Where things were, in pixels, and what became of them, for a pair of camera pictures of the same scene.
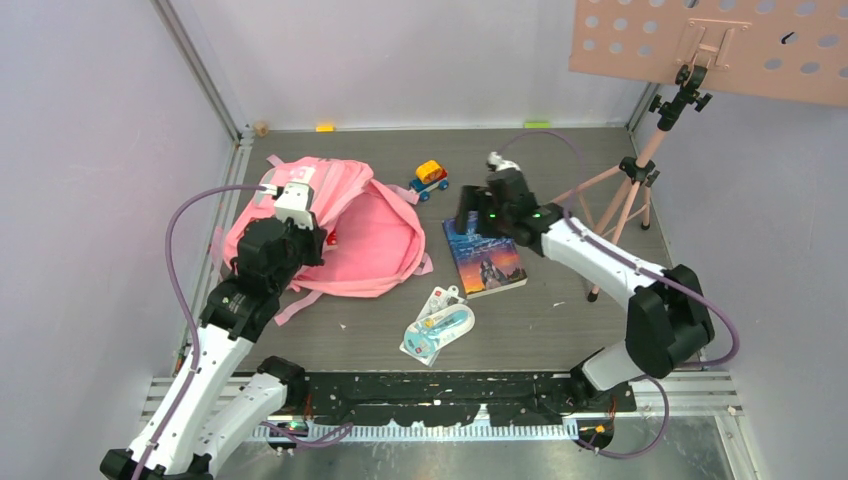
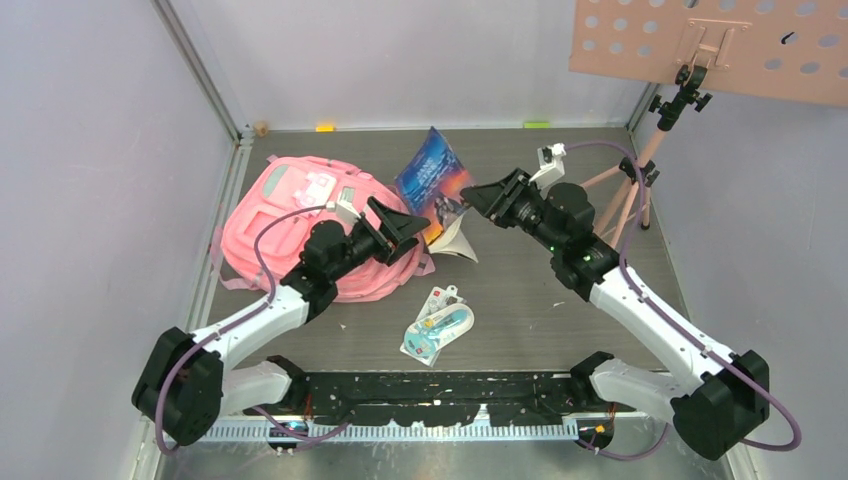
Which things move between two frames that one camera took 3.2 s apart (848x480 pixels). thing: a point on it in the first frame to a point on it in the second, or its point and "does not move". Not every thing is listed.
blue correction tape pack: [438, 329] does not move
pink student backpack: [379, 231] does not move
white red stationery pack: [442, 298] does not move
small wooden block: [261, 129] does not move
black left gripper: [306, 227] to [393, 236]
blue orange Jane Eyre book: [483, 264] to [430, 189]
